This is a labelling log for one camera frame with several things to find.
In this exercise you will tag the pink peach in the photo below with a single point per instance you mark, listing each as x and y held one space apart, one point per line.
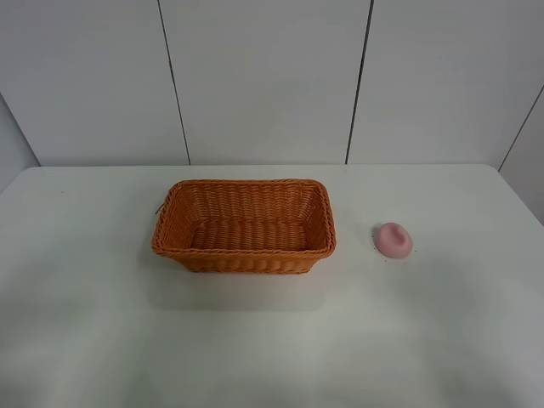
393 241

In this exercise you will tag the orange woven wicker basket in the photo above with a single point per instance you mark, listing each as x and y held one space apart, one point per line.
276 226

